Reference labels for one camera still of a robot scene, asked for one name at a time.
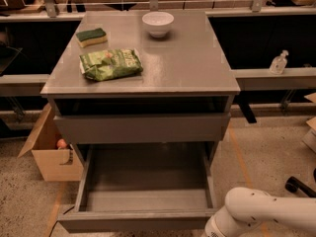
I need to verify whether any black office chair base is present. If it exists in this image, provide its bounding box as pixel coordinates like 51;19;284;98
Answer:
285;176;316;198

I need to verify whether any orange round object in box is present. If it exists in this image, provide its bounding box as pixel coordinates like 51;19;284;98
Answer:
56;139;67;149

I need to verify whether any grey top drawer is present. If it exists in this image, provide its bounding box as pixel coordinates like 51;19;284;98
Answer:
54;114;230;144

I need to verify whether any grey drawer cabinet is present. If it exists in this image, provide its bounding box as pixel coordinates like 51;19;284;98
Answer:
39;10;241;156

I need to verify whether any cardboard box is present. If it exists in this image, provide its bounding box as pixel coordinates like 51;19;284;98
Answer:
19;104;83;182

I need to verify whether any black floor cable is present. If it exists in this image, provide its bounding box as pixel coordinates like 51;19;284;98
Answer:
47;204;76;237

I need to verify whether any green chip bag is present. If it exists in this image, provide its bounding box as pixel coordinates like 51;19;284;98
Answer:
79;48;143;82

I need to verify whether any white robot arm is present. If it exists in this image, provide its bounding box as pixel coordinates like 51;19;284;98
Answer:
202;187;316;237

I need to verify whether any clear sanitizer pump bottle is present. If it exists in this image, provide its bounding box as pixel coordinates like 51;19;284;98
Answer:
270;50;288;75

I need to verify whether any white ceramic bowl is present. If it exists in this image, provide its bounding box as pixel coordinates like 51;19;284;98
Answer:
142;11;174;38

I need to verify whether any grey drawer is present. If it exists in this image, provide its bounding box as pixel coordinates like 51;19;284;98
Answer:
54;114;230;144
58;142;219;233

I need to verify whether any cardboard piece right edge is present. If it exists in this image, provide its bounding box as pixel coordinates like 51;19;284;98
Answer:
302;93;316;153

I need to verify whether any green yellow sponge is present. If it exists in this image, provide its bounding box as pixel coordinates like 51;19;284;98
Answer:
76;28;108;47

